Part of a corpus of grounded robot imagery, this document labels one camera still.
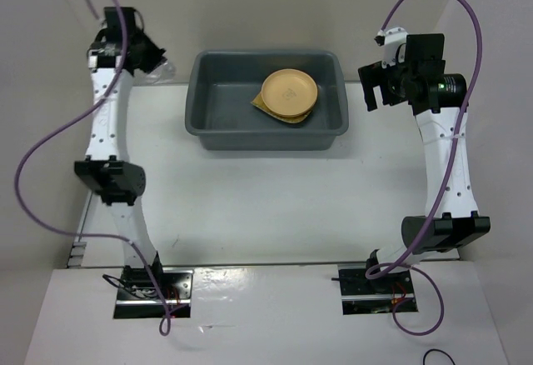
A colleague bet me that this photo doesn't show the clear glass cup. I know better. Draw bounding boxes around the clear glass cup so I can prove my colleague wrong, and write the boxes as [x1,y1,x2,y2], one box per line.
[144,60,176,85]

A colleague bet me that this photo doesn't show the yellow bear plate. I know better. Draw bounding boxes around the yellow bear plate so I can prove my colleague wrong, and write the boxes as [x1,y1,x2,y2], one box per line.
[261,69,318,118]
[271,109,312,123]

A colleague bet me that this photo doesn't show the woven bamboo tray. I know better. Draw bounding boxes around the woven bamboo tray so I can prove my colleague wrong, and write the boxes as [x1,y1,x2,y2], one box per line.
[251,93,298,125]

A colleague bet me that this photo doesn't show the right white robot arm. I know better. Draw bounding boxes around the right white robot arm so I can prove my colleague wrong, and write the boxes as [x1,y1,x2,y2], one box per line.
[358,27,491,293]

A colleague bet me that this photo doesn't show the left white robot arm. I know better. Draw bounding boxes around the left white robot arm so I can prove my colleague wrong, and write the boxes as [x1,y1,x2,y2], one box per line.
[74,7,166,300]

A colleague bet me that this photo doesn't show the grey plastic bin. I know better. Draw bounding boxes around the grey plastic bin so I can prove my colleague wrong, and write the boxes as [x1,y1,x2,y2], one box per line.
[185,49,349,151]

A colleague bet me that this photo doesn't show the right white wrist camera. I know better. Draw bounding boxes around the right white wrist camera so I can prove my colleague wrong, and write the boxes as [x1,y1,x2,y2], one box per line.
[375,27,408,69]

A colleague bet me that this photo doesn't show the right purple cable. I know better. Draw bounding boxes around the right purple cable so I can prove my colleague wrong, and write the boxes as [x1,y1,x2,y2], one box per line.
[364,0,485,336]

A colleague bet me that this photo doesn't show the purple cable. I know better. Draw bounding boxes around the purple cable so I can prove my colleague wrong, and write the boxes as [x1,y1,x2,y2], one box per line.
[364,0,485,336]
[14,0,188,336]

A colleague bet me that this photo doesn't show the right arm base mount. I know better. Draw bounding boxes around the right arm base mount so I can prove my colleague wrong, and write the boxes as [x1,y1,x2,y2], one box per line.
[331,263,418,315]

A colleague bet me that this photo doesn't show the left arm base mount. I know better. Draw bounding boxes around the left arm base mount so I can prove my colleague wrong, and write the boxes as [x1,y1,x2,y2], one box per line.
[102,267,194,319]

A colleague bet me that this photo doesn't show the black cable loop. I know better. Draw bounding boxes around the black cable loop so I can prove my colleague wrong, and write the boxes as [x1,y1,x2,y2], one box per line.
[423,348,456,365]

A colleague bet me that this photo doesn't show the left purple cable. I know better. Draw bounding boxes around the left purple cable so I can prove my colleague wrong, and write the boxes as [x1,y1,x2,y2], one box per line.
[14,0,188,336]

